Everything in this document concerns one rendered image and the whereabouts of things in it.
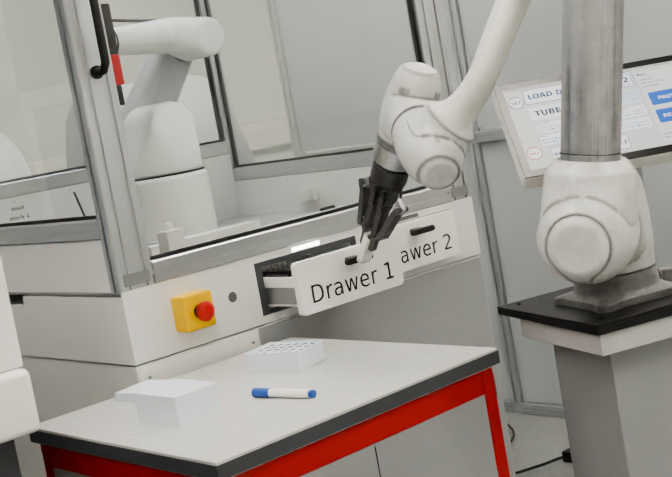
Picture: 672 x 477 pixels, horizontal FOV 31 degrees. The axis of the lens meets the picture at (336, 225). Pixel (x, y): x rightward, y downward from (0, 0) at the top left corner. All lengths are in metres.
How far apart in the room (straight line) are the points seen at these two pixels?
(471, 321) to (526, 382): 1.47
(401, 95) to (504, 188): 2.05
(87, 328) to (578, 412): 0.99
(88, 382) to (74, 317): 0.14
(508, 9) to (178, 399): 0.89
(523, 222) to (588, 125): 2.24
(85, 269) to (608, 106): 1.08
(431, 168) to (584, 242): 0.31
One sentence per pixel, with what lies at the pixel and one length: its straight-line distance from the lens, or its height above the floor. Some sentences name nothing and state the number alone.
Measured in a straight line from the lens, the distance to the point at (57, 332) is 2.60.
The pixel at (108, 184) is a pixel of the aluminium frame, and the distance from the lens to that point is 2.33.
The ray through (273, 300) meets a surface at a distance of 2.52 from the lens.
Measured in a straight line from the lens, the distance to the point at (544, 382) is 4.35.
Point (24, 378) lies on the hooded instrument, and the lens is 1.96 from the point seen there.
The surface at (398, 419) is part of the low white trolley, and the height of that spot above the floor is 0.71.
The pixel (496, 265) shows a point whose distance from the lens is 4.33.
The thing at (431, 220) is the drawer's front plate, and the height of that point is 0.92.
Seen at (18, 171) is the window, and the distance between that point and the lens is 2.63.
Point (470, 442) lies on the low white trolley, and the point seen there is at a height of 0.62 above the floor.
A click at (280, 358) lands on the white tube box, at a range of 2.22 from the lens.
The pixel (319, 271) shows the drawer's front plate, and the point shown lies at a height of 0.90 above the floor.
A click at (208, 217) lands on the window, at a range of 2.47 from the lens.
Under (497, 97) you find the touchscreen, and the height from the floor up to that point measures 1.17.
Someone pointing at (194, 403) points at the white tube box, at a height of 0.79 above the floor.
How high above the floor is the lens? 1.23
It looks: 6 degrees down
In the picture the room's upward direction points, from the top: 10 degrees counter-clockwise
